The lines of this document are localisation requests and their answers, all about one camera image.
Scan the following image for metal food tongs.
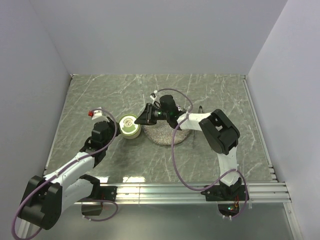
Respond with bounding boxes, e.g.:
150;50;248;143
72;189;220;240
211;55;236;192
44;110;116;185
192;105;204;149

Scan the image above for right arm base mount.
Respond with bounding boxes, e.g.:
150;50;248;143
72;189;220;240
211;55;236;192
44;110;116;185
200;183;247;202

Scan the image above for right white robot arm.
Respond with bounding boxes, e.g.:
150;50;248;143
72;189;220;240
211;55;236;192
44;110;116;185
134;94;244;200

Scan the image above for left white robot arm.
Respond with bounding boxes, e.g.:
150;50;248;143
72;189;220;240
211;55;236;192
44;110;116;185
17;118;121;230

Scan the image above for green round lid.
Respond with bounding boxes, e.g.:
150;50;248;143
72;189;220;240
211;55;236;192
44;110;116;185
119;114;141;134

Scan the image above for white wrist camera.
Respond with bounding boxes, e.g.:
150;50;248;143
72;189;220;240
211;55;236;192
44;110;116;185
88;107;106;122
149;90;158;102

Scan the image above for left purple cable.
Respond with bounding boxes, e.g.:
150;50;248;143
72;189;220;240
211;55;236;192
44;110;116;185
11;108;120;239

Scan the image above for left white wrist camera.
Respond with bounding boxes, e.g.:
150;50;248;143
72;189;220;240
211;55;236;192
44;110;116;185
88;107;106;122

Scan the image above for speckled ceramic plate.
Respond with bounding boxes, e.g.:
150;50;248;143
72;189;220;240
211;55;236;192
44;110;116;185
141;120;192;146

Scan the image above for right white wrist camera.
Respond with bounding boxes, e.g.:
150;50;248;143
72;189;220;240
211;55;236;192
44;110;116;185
149;90;158;102

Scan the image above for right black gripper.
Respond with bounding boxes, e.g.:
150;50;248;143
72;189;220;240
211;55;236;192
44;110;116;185
134;103;170;126

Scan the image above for aluminium mounting rail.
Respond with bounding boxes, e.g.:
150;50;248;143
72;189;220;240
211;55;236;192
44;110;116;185
111;182;292;205

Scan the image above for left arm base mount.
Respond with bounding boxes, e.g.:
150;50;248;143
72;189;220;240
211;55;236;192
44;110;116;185
79;174;118;202

